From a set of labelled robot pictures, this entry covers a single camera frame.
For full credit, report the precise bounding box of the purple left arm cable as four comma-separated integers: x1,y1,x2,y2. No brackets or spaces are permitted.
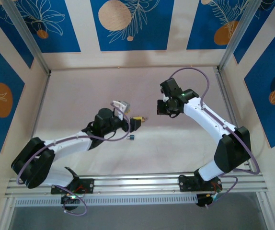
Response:
16,102,131,217

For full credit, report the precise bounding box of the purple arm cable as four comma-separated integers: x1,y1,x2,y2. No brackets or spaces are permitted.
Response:
168,68,260,209
16,102,131,217

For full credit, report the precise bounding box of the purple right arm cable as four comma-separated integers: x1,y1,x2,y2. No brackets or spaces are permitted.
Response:
168,68,260,209

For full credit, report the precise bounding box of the aluminium table side rail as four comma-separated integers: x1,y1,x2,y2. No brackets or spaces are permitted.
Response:
19,71,51,178
214,67,254,173

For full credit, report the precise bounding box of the aluminium mounting rail beam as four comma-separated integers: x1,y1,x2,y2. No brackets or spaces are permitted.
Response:
4,171,270,199

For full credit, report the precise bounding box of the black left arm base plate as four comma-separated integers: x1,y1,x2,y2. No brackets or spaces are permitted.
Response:
50,178,95,195

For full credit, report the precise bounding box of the grey slotted cable duct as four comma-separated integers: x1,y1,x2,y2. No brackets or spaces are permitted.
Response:
14,194,198,207

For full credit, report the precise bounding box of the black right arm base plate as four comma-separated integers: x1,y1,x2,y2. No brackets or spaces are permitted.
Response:
178,174,223,193

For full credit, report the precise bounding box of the aluminium frame post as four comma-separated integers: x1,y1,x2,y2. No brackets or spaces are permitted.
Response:
1,0,51,75
218,0,260,72

